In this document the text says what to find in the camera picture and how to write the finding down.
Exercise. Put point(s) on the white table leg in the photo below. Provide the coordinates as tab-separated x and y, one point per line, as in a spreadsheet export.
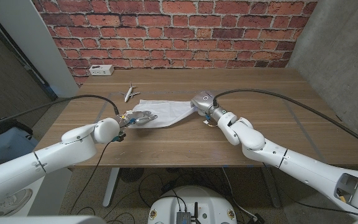
110	186

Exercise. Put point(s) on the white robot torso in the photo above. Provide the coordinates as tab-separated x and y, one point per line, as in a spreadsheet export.
210	202

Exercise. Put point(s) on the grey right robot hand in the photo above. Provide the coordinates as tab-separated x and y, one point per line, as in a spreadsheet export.
204	102

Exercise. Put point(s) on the grey table leg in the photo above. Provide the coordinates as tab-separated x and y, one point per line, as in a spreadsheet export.
270	186

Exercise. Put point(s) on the grey white sneaker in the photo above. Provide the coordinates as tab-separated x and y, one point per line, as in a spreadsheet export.
15	203

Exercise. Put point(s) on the white toy plane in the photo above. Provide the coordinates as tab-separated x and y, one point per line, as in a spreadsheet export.
128	93

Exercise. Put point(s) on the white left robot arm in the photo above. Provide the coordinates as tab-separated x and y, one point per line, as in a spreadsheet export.
42	161

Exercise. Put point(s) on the white handkerchief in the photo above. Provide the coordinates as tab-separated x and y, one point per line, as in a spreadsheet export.
169	112

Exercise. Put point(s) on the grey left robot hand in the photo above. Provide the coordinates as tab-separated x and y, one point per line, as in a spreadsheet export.
138	118

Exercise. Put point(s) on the blue storage bin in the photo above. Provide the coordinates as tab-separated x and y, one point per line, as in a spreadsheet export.
5	146

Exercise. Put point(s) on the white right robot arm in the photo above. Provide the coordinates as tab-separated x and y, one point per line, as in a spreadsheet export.
291	161

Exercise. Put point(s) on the white floor board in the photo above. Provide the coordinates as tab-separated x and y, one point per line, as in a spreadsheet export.
54	193

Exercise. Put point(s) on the white power strip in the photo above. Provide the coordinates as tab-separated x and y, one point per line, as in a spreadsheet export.
101	70

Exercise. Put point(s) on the red brick print backdrop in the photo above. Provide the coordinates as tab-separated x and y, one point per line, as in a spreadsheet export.
179	31

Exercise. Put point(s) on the round black floor fan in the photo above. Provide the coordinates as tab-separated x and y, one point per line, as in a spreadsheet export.
131	174

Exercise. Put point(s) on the grey electronics box with antenna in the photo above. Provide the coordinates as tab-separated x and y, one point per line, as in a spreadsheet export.
183	217

